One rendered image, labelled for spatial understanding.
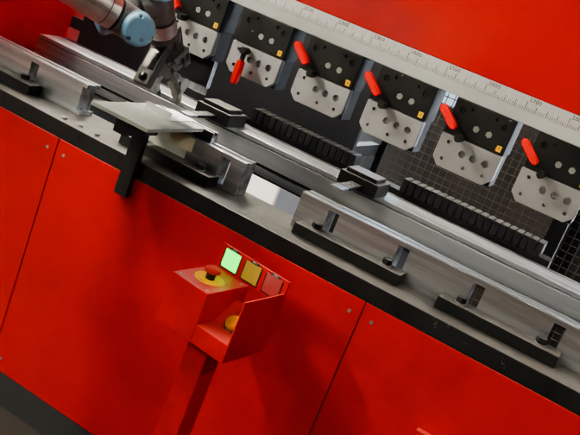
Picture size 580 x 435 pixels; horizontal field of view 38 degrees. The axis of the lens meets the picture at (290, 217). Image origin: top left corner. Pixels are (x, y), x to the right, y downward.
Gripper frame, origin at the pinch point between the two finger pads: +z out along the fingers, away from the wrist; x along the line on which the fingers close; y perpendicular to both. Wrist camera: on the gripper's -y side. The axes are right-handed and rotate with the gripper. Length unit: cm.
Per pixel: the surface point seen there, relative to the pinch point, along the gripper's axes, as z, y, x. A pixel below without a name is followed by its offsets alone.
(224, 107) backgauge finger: 19.8, 21.7, -1.7
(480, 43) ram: -29, 31, -70
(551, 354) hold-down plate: 12, -8, -114
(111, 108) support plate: -6.9, -15.6, 3.9
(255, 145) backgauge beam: 27.6, 19.9, -13.5
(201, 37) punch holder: -10.3, 15.2, -1.1
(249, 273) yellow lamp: 5, -31, -48
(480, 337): 11, -13, -99
